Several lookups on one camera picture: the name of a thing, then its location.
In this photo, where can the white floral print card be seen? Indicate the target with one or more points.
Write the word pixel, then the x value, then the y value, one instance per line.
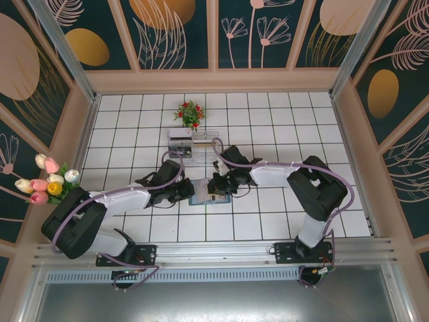
pixel 179 134
pixel 202 189

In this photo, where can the teal leather card holder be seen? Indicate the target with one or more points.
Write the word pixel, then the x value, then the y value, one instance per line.
pixel 192 200

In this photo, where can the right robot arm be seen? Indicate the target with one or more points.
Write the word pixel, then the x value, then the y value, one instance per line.
pixel 275 174

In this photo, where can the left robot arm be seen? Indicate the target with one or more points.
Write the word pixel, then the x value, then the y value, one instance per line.
pixel 117 199

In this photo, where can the black card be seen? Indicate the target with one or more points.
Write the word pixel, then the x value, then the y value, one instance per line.
pixel 186 153

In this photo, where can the gold plastic card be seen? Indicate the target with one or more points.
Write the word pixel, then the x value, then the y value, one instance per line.
pixel 202 145

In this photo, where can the clear acrylic organizer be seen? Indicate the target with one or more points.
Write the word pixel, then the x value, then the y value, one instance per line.
pixel 204 157

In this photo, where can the red flower plant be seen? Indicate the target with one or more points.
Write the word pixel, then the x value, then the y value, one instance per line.
pixel 190 114

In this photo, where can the tulip bouquet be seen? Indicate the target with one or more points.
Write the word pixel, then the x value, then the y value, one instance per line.
pixel 50 188

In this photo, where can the aluminium mounting rail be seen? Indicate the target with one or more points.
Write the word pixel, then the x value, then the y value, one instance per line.
pixel 214 255

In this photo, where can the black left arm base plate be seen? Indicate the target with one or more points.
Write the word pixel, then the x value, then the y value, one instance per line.
pixel 147 255

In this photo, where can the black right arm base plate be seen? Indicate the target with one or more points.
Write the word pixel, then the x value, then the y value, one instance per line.
pixel 285 255

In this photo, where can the aluminium frame post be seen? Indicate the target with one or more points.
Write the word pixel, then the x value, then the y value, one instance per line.
pixel 67 50
pixel 355 50

